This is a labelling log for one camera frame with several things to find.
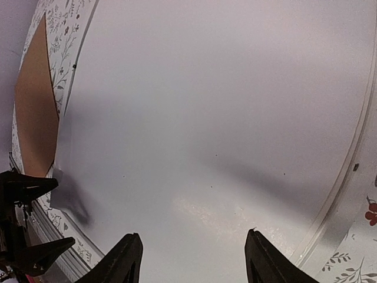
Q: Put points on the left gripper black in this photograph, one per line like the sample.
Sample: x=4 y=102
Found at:
x=17 y=254

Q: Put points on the brown cardboard backing board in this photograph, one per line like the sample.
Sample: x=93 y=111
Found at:
x=35 y=108

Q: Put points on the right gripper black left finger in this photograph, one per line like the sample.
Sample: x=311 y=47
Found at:
x=122 y=263

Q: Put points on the white picture frame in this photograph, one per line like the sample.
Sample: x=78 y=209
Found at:
x=347 y=206

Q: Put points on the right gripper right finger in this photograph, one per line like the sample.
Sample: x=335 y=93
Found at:
x=266 y=264

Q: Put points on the landscape photo print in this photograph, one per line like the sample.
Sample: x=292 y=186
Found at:
x=206 y=118

